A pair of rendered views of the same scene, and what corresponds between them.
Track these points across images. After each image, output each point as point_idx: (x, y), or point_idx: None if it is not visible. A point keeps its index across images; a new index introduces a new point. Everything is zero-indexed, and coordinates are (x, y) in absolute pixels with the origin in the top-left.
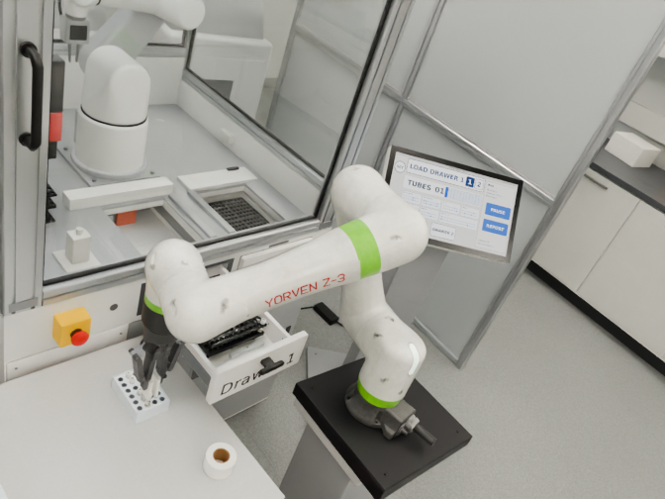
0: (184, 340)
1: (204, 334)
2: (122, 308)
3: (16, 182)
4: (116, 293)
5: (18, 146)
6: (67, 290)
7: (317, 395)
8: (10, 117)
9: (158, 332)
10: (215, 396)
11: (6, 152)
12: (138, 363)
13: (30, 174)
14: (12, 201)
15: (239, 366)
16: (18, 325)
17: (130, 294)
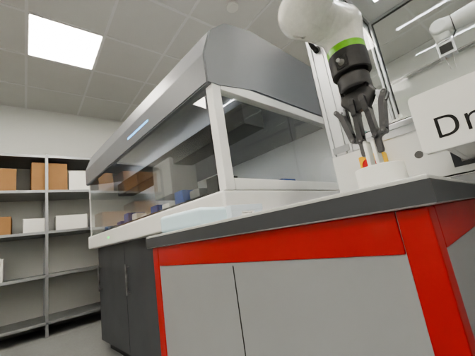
0: (281, 27)
1: (282, 8)
2: (430, 156)
3: (318, 73)
4: (415, 139)
5: (314, 55)
6: (367, 137)
7: None
8: (308, 44)
9: (333, 76)
10: (427, 138)
11: (310, 61)
12: (339, 119)
13: (323, 66)
14: (320, 84)
15: (451, 85)
16: (342, 166)
17: None
